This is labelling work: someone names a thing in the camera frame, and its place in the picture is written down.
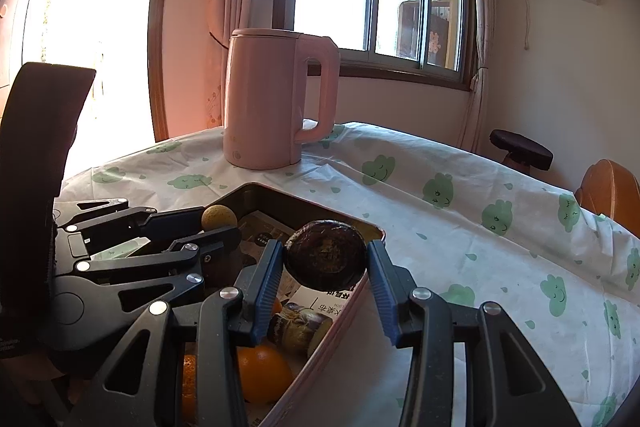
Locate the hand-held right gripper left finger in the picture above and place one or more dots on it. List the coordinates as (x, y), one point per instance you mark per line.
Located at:
(265, 287)

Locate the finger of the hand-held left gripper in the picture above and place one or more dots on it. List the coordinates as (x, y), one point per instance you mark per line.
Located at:
(175, 221)
(210, 241)

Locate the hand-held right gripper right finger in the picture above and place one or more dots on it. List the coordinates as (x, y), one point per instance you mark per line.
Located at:
(382, 297)

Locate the round orange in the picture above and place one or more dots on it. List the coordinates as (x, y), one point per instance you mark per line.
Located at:
(278, 307)

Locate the small yellow round fruit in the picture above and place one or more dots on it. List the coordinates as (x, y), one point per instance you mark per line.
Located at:
(217, 216)

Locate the cut sugarcane chunk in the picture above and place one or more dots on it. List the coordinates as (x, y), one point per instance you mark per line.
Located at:
(295, 327)

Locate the dark round fruit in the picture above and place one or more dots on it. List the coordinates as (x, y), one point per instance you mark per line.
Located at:
(325, 254)

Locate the pink metal tin box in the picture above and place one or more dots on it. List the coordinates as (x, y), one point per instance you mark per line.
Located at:
(300, 207)

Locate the small orange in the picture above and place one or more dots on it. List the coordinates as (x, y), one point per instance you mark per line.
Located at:
(262, 374)

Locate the oval orange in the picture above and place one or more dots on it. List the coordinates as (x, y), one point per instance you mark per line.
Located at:
(189, 387)

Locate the printed paper leaflet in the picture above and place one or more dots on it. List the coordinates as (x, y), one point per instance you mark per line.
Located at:
(320, 302)

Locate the white tablecloth with green clouds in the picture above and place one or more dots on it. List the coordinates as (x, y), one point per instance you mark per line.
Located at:
(450, 257)

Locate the pink electric kettle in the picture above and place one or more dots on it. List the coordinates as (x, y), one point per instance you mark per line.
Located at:
(260, 107)

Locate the dark chair back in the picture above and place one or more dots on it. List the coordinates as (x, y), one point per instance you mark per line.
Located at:
(40, 132)

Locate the dark round stool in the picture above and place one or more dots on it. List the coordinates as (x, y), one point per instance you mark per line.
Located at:
(522, 147)

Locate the brown leather chair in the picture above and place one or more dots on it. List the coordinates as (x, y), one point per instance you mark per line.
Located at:
(610, 192)

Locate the beige tied curtain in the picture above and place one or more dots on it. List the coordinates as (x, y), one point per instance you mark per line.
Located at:
(482, 32)

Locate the wooden door frame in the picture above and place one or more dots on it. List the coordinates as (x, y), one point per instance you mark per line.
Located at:
(162, 32)

